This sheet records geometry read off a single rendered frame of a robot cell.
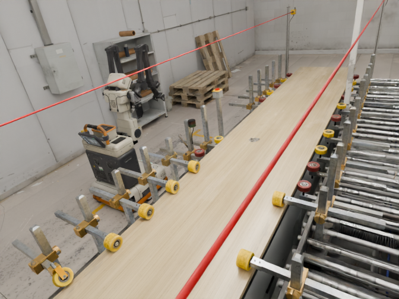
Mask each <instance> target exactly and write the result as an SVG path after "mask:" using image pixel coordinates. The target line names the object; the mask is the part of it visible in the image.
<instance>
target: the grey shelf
mask: <svg viewBox="0 0 399 299"><path fill-rule="evenodd" d="M151 42H152V43H151ZM124 44H127V47H128V49H132V48H134V47H135V46H137V45H139V44H147V45H148V48H149V52H148V59H149V63H150V66H153V65H156V64H157V58H156V53H155V49H154V43H153V37H152V33H151V32H146V33H136V34H135V35H134V36H122V37H121V36H120V37H115V38H112V39H107V40H102V41H99V42H95V43H93V47H94V51H95V54H96V58H97V61H98V64H99V68H100V71H101V74H102V78H103V81H104V84H107V81H108V78H109V65H108V61H107V54H106V51H105V48H107V47H108V46H111V45H117V46H118V47H119V51H120V52H121V51H124ZM120 60H121V65H122V69H123V73H124V74H125V73H127V72H130V71H133V70H135V69H137V59H136V54H135V53H134V54H131V55H130V57H126V56H124V57H121V58H120ZM151 69H152V70H153V72H152V73H151V74H152V77H153V80H154V81H158V82H160V85H159V87H158V88H156V89H157V91H158V92H159V93H162V94H161V96H162V95H163V89H162V84H161V80H160V74H159V68H158V65H157V66H154V67H152V68H151ZM136 83H137V79H135V80H133V83H132V85H131V86H130V88H131V90H133V89H134V88H135V85H136ZM153 95H154V94H153V93H151V94H149V95H147V96H145V97H143V98H141V101H142V103H141V104H142V109H143V115H142V117H141V118H139V119H138V118H137V113H136V111H135V112H133V113H131V117H132V118H136V119H137V123H138V124H139V125H141V126H144V125H145V124H147V123H149V122H151V121H152V120H154V119H156V118H157V117H159V116H161V115H162V114H164V113H166V116H165V117H168V115H167V111H166V105H165V101H163V100H162V99H160V98H158V101H155V100H153V99H152V98H153ZM113 115H114V118H115V122H116V125H117V128H118V124H117V118H118V117H117V113H116V112H113ZM118 131H119V130H118Z"/></svg>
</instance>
